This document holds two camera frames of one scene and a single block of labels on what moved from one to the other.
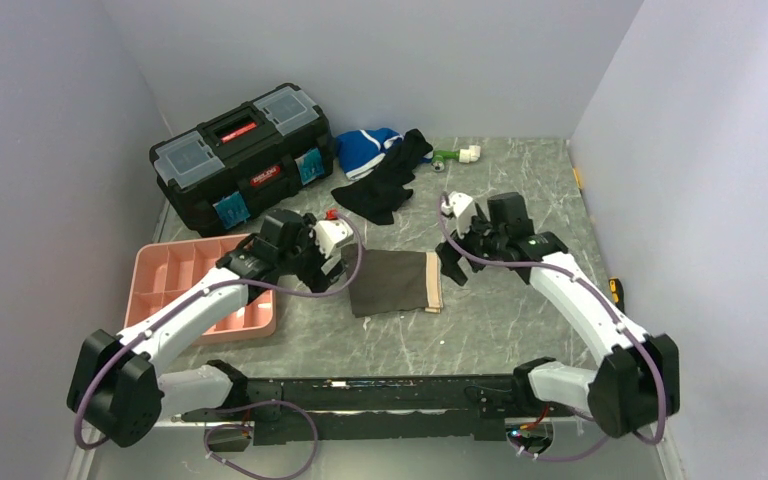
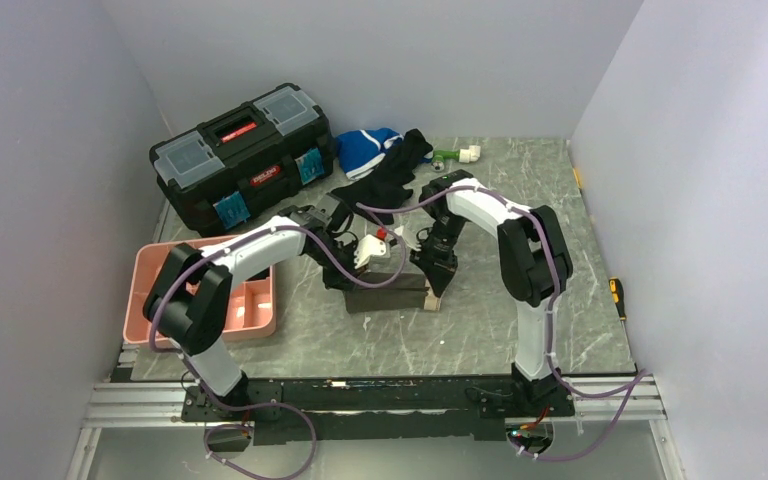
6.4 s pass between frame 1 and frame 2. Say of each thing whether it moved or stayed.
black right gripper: moved
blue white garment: stayed
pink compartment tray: stayed
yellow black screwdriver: stayed
